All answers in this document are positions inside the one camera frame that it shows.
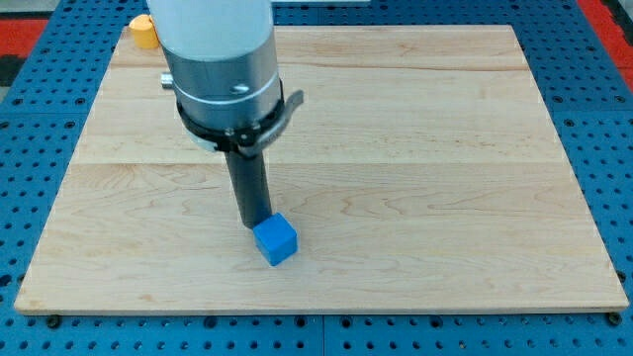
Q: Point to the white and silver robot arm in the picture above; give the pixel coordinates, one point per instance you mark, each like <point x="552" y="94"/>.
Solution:
<point x="223" y="61"/>

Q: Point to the blue cube block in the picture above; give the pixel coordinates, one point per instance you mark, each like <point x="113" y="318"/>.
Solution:
<point x="276" y="239"/>

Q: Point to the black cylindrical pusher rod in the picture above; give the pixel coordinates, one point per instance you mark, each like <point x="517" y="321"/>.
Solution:
<point x="250" y="186"/>

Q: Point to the black clamp with metal lever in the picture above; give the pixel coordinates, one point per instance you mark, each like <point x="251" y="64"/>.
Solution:
<point x="247" y="141"/>

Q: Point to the light wooden board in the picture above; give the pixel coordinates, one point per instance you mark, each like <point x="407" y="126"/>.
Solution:
<point x="423" y="174"/>

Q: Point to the yellow cylinder block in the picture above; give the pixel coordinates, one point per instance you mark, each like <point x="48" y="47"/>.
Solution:
<point x="143" y="32"/>

